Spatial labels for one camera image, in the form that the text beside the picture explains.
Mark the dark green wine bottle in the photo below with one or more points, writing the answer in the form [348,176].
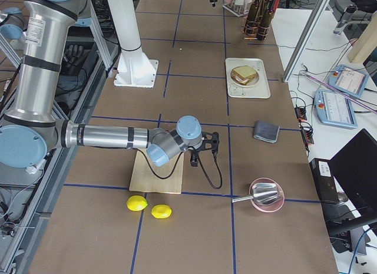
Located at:
[269,11]

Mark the left yellow lemon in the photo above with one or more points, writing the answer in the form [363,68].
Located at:
[136,203]

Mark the metal scoop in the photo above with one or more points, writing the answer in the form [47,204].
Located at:
[262,193]

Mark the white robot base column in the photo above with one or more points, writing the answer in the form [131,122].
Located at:
[134,69]

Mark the yellow lemon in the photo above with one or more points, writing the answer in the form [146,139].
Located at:
[161,211]
[136,203]

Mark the black monitor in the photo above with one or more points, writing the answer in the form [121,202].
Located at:
[354,168]

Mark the white plate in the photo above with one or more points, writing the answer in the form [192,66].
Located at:
[256,81]

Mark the bread slice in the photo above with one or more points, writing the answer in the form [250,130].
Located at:
[243,74]

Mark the near blue teach pendant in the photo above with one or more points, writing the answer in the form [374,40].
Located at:
[334,110]

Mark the far blue teach pendant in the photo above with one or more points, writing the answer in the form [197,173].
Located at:
[348,80]

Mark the black computer box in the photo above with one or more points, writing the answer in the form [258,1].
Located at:
[324,181]

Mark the copper wire bottle rack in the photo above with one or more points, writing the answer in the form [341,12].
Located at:
[254,29]

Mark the pink bowl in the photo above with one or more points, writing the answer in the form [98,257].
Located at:
[273,207]

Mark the white wire cup rack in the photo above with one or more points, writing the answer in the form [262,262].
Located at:
[237,7]

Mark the grey folded cloth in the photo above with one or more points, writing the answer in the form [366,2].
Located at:
[265,131]

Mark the right yellow lemon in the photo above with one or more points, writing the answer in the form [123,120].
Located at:
[161,211]

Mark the wooden cutting board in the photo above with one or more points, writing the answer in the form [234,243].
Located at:
[149,178]

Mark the pink stick tool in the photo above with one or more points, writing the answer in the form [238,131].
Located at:
[339,92]

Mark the white bear tray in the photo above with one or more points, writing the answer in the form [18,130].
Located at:
[260,90]

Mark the aluminium frame post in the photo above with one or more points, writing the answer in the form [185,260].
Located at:
[313,20]

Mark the blue teach pendant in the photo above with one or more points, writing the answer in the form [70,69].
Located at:
[348,80]
[334,110]

